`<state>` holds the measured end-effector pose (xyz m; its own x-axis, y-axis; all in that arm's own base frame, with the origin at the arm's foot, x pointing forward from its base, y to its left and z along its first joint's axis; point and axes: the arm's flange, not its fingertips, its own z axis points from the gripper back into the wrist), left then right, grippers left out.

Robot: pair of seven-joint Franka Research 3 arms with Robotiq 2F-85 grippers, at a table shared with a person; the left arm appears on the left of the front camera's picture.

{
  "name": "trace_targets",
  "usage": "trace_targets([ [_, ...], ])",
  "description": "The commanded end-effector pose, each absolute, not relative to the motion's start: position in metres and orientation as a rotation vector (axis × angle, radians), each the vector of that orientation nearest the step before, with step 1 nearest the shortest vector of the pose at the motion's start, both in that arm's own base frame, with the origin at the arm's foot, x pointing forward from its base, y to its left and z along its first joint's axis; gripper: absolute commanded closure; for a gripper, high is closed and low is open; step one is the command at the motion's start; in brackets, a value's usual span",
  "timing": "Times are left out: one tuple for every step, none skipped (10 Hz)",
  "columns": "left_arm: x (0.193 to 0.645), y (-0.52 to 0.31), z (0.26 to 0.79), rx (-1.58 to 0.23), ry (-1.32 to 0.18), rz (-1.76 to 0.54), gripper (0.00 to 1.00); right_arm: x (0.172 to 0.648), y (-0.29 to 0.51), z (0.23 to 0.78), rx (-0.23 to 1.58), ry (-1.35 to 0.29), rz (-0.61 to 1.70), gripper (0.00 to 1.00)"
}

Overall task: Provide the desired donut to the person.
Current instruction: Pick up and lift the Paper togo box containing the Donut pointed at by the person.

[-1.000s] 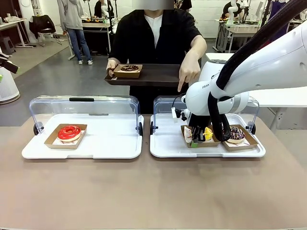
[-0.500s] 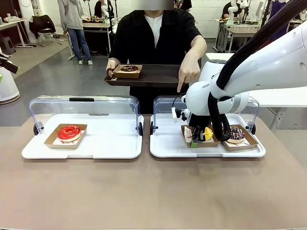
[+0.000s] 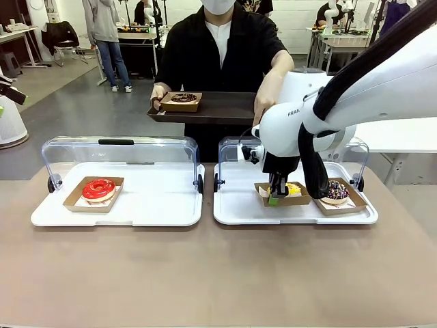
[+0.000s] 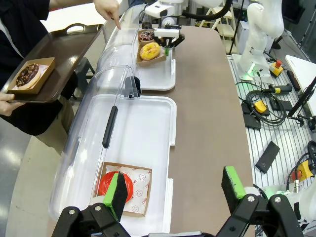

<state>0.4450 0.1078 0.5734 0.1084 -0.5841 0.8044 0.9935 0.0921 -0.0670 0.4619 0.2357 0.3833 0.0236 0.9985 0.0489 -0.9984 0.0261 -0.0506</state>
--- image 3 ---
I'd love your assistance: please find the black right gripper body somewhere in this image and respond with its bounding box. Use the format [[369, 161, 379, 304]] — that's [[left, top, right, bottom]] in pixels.
[[262, 151, 302, 178]]

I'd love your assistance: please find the yellow sprinkled donut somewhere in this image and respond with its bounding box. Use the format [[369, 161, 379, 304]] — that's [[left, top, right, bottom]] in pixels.
[[266, 182, 303, 198]]

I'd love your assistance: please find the brown cardboard donut box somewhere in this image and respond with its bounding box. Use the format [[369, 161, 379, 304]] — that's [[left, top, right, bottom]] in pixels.
[[63, 176, 125, 214], [159, 91, 203, 113], [254, 182, 313, 208], [313, 186, 369, 217]]

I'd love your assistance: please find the dark brown serving tray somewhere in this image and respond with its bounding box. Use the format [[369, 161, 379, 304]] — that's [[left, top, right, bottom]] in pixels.
[[146, 91, 266, 126]]

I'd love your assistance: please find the chocolate sprinkled donut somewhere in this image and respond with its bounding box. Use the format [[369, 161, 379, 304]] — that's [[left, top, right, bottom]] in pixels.
[[170, 92, 199, 105]]

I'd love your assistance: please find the person's left forearm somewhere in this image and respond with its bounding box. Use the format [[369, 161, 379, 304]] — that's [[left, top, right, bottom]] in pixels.
[[264, 50, 296, 100]]

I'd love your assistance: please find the purple drizzled donut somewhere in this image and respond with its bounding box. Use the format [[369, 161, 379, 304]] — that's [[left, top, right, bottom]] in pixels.
[[320, 180, 351, 205]]

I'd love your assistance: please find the person's torso black shirt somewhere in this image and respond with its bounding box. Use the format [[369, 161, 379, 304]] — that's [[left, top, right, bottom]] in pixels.
[[154, 2, 290, 163]]

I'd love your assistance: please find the red glazed donut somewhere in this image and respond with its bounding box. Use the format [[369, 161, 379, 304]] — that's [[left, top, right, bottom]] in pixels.
[[82, 178, 117, 202]]

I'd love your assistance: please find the person's left hand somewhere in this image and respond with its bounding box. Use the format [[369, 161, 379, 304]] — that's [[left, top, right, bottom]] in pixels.
[[252, 79, 285, 128]]

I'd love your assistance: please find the person's right hand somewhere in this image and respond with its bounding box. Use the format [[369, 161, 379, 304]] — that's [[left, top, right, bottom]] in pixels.
[[150, 84, 169, 113]]

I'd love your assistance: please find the grey stool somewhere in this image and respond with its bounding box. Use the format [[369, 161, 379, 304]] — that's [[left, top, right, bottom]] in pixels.
[[0, 52, 24, 80]]

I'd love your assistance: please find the white display tray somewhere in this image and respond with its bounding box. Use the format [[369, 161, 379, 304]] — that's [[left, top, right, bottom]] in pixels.
[[212, 161, 380, 227], [30, 161, 206, 228]]

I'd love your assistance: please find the background white desk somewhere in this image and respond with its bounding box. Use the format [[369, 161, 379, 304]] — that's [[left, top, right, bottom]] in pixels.
[[0, 25, 48, 70]]

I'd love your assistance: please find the chair with black jacket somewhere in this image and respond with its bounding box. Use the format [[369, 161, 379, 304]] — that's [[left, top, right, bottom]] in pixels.
[[41, 20, 89, 68]]

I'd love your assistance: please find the bystander in grey hoodie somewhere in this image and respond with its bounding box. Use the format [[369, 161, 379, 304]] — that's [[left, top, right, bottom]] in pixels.
[[81, 0, 134, 94]]

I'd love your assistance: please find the white side table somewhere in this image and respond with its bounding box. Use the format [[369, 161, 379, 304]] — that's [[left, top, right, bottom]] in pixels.
[[354, 117, 437, 186]]

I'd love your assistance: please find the background work table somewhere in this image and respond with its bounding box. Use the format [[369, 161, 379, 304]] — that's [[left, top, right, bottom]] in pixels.
[[305, 26, 373, 77]]

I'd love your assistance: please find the background table with robot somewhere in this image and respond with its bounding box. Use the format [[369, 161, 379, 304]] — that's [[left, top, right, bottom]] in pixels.
[[117, 25, 162, 80]]

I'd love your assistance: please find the seated bystander in black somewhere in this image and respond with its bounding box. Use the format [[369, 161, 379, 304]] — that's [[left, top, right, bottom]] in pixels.
[[133, 0, 161, 27]]

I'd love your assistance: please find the white face mask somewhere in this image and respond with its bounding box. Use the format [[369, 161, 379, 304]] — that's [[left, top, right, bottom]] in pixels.
[[203, 0, 234, 16]]

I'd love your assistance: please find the black tripod pole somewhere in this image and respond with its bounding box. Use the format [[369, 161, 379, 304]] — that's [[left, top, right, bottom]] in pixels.
[[369, 0, 389, 45]]

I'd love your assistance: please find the bystander in blue apron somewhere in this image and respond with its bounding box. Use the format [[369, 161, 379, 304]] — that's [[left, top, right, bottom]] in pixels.
[[378, 0, 419, 39]]

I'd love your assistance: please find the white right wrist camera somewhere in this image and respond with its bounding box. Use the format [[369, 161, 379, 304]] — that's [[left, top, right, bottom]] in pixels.
[[238, 144, 266, 165]]

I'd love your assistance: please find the black cable sleeve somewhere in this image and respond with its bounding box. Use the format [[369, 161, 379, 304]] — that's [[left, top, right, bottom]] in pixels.
[[297, 0, 437, 200]]

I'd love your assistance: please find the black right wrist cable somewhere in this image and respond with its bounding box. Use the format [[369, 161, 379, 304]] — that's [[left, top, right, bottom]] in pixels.
[[237, 127, 255, 148]]

